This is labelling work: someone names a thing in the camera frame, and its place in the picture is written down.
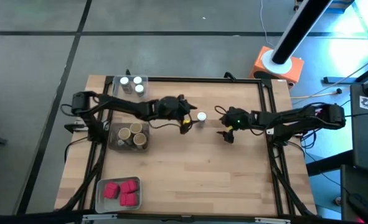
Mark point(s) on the black rounded device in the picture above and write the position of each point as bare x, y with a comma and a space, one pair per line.
361, 203

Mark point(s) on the white-lid spice jar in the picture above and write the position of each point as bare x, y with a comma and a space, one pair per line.
124, 81
137, 80
139, 88
201, 116

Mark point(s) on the black pole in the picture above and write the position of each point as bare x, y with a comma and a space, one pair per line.
299, 28

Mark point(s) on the black crossbeam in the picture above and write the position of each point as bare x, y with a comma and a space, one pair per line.
31, 219

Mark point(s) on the black stand foot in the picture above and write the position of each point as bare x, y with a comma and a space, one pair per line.
336, 80

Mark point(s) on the beige rod with black knob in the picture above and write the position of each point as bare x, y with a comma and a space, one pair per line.
338, 91

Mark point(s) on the smoky brown plastic bin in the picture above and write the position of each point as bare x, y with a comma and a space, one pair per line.
115, 147

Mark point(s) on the white round disc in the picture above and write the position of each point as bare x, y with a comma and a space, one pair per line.
275, 69

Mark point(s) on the clear plastic bin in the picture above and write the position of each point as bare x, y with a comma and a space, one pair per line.
118, 93

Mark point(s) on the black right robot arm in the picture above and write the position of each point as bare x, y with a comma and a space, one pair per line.
295, 118

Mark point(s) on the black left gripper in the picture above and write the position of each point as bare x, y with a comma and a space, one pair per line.
171, 109

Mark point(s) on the grey plastic bin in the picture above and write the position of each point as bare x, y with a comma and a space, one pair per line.
109, 205

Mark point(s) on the black aluminium table frame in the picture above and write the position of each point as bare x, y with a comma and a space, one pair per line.
186, 79

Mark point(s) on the silver beam bracket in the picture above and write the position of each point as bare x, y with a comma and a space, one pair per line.
274, 221
99, 217

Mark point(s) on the black desk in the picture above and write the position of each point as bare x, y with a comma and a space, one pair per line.
367, 140

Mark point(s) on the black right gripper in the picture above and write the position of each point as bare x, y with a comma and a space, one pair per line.
241, 119

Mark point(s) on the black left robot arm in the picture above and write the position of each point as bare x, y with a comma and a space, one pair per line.
124, 104

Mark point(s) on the orange box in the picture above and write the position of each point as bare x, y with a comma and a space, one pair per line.
295, 70

